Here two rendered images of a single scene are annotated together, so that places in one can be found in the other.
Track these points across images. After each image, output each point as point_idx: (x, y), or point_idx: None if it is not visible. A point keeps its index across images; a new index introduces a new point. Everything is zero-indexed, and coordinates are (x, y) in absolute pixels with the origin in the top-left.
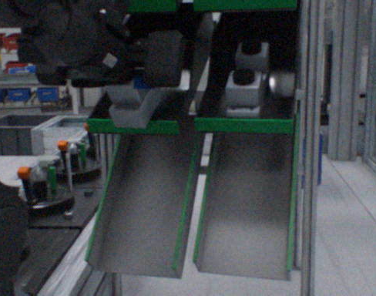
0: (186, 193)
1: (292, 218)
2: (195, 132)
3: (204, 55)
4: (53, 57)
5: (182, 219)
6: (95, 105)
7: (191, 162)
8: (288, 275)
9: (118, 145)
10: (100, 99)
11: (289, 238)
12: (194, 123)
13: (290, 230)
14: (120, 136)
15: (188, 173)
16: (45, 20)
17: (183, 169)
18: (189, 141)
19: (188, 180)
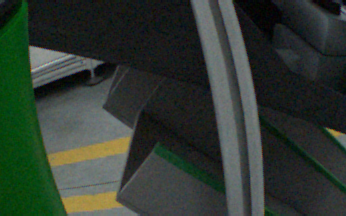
0: (343, 184)
1: (341, 143)
2: (191, 154)
3: None
4: None
5: None
6: None
7: (310, 156)
8: None
9: (283, 215)
10: (337, 92)
11: None
12: (164, 140)
13: None
14: (267, 206)
15: (275, 204)
16: None
17: (267, 205)
18: (212, 173)
19: (331, 174)
